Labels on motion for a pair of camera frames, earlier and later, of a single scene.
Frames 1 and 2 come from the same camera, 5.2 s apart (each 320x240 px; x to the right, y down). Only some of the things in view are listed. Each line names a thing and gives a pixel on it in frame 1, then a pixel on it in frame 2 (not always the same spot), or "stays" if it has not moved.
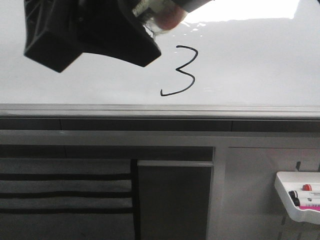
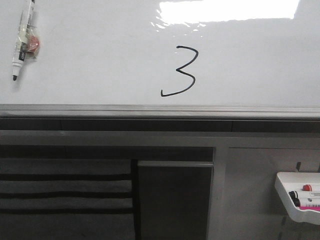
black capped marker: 294,196 stays
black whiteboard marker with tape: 160,16 to 27,45
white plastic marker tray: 286,181 stays
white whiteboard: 228,59 stays
